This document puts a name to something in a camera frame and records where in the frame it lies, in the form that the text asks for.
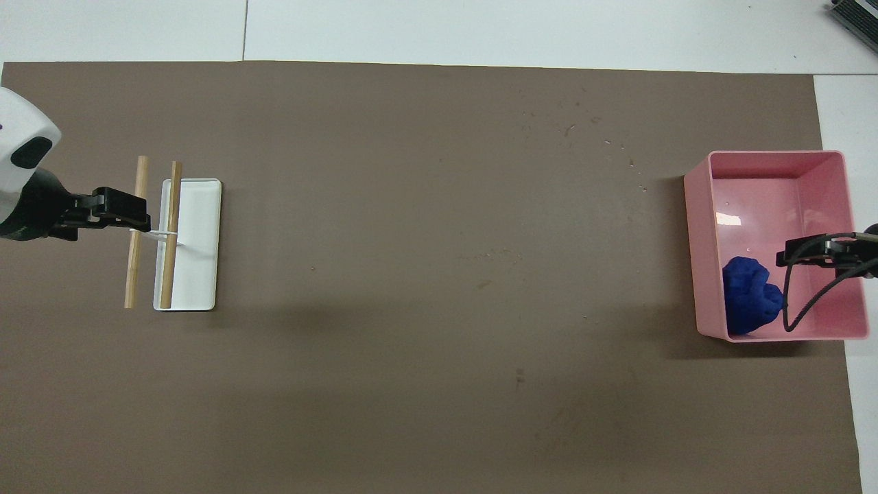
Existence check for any pink plastic bin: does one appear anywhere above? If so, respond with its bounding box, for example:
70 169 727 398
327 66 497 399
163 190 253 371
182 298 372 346
683 150 870 343

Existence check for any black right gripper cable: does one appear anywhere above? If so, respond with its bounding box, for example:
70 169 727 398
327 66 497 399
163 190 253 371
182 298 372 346
782 232 878 333

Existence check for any wooden rod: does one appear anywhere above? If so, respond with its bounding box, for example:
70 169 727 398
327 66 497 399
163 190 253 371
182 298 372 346
160 161 183 309
124 156 149 309

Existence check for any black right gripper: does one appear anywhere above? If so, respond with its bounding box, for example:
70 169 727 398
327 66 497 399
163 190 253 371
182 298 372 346
776 223 878 279

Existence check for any brown table mat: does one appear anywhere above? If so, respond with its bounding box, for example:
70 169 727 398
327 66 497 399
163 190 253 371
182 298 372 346
0 60 864 494

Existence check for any blue towel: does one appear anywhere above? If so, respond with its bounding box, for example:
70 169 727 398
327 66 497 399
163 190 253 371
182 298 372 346
722 257 785 336

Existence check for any white rack base tray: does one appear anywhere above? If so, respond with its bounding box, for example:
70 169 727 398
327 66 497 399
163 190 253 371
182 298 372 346
153 178 222 312

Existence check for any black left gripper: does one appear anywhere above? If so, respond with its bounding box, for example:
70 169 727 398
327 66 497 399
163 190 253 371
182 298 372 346
0 168 152 242

